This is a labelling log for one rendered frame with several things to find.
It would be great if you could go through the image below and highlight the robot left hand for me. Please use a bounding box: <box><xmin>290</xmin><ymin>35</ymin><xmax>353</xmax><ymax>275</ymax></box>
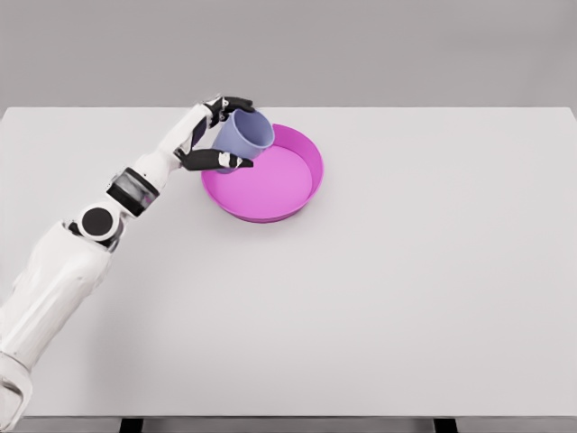
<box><xmin>158</xmin><ymin>94</ymin><xmax>255</xmax><ymax>173</ymax></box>

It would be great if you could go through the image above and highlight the lavender blue cup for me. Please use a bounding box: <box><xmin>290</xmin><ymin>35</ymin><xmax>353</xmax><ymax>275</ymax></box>
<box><xmin>211</xmin><ymin>109</ymin><xmax>275</xmax><ymax>175</ymax></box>

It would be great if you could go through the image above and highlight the magenta round plate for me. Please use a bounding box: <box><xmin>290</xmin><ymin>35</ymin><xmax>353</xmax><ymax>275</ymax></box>
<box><xmin>200</xmin><ymin>123</ymin><xmax>325</xmax><ymax>224</ymax></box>

